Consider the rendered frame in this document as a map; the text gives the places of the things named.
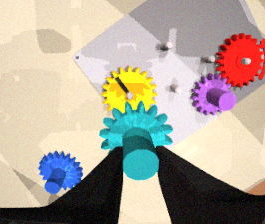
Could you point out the purple gear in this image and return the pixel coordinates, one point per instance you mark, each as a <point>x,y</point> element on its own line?
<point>213,95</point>

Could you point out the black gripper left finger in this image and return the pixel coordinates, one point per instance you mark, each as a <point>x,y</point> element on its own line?
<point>95,200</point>

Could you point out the blue gear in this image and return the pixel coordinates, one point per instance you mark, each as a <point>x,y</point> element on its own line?
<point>59,171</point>

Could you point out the red curved arrow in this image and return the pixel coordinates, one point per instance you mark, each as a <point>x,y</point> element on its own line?
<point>263,68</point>

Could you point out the teal gear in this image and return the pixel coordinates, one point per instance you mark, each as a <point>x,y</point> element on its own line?
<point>138,132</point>

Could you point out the yellow gear with black stripe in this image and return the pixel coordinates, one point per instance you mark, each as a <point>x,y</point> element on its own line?
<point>124,82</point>

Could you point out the red gear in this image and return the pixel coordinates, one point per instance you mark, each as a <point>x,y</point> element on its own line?
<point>230,59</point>

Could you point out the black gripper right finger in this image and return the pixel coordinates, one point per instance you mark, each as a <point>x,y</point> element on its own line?
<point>194,197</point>

